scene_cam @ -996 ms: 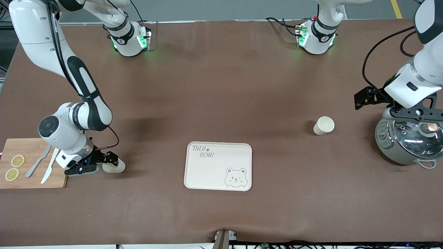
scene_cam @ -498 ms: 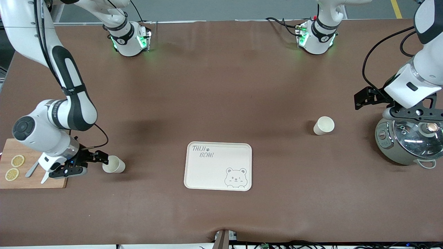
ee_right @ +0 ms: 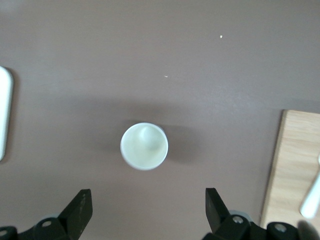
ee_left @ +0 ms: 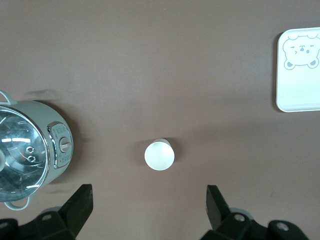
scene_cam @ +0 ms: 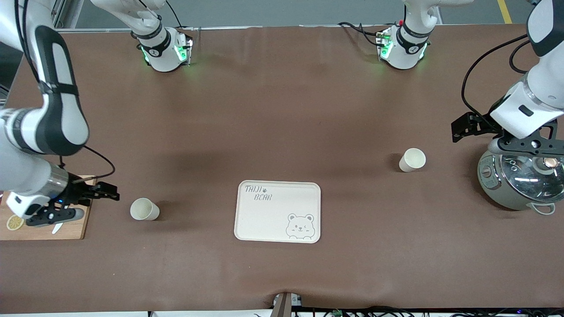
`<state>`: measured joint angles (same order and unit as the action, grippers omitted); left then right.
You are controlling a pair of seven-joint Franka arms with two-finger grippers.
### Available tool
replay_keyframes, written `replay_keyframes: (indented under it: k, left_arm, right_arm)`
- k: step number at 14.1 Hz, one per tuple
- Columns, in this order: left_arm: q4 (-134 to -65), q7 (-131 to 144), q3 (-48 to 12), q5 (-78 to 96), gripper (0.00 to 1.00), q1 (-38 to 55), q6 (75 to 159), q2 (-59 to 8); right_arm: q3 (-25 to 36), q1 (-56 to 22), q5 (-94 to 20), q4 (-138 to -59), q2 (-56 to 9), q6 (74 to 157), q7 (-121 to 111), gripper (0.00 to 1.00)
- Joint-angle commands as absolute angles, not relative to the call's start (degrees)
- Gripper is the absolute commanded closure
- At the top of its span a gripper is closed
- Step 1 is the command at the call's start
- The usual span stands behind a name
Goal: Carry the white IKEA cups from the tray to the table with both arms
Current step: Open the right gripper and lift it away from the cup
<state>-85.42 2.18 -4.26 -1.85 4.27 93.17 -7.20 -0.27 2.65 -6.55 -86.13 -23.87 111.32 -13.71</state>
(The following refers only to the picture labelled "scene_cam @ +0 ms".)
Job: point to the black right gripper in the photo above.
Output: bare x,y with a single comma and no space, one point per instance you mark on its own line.
78,193

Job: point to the cream bear print tray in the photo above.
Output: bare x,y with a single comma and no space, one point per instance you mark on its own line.
273,229

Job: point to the glass pot lid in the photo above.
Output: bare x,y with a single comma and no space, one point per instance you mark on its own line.
520,180

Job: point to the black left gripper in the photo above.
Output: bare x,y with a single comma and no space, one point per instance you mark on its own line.
479,123

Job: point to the yellow lemon slice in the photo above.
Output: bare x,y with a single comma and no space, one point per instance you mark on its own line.
14,223

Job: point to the white plastic knife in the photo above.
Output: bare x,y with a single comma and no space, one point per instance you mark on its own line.
57,228

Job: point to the aluminium frame profile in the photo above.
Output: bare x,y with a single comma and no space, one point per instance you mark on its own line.
59,13

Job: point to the wooden cutting board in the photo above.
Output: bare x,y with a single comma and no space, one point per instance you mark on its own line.
75,231

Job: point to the brown table cover mat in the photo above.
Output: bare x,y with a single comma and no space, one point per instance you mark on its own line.
282,110

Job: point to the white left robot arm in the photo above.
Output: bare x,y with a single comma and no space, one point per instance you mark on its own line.
542,83

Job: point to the white IKEA cup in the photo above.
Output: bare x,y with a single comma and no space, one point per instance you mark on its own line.
412,160
142,209

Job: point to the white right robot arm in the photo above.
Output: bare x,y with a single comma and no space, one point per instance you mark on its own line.
26,176

